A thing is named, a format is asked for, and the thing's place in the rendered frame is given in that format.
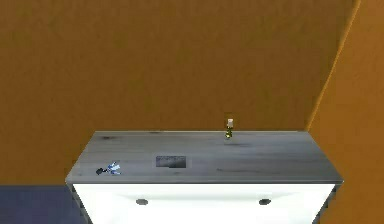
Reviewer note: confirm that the small dark bottle pale cap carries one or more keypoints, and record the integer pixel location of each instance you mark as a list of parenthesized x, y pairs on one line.
[(229, 129)]

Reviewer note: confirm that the white grey-topped chest of drawers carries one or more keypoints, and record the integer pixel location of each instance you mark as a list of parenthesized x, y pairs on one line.
[(206, 200)]

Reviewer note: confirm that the small blue and black keys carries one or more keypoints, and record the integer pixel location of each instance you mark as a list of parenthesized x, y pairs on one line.
[(110, 168)]

